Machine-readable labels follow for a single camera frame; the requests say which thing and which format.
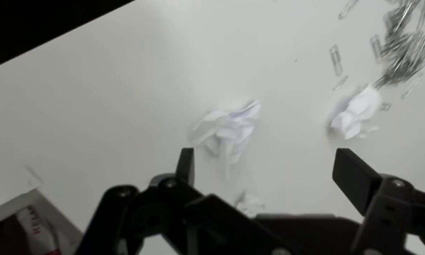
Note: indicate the silver paper clip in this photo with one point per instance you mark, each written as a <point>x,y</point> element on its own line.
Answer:
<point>336,60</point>
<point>340,83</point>
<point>385,107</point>
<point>375,49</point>
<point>412,86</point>
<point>347,9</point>

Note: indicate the heap of silver paper clips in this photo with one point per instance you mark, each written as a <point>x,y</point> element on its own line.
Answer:
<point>405,53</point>

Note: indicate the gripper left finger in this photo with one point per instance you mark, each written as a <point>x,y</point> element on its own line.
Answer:
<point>127,216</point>

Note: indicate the crumpled white paper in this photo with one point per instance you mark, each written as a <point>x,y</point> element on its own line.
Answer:
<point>357,113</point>
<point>230,129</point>

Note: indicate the small white paper scrap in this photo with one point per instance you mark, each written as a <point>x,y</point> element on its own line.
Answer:
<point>249,203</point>

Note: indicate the white box with red contents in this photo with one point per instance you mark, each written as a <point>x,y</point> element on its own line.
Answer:
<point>24,226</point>

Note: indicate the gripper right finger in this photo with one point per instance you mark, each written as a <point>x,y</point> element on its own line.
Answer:
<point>389,212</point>

